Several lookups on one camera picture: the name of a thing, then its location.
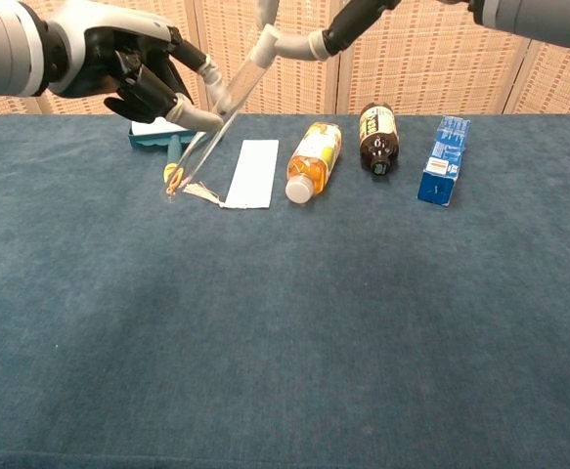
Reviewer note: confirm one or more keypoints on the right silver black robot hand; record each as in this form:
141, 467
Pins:
348, 27

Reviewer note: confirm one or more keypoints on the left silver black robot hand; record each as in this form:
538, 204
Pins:
108, 54

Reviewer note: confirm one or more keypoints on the small white cap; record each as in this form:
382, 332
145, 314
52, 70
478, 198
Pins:
266, 49

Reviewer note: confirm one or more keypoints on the clear glass test tube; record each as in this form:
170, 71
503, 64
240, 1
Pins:
245, 78

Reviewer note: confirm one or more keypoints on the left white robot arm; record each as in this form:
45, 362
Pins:
1, 49

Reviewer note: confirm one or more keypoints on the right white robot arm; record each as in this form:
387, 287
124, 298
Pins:
534, 19

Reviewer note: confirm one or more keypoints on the woven folding screen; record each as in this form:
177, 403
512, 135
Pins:
411, 73

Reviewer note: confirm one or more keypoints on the teal lint roller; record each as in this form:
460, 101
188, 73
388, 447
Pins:
173, 151

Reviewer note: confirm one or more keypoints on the dark brown drink bottle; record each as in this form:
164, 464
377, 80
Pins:
378, 141

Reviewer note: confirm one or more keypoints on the amber tea bottle white cap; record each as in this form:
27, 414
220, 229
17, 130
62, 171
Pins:
314, 161

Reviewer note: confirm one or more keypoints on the long blue carton box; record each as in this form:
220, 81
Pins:
443, 161

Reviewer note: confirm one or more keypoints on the white blue bookmark with tassel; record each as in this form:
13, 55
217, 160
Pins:
252, 171

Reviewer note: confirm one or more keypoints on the blue table cloth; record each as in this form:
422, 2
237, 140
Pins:
284, 317

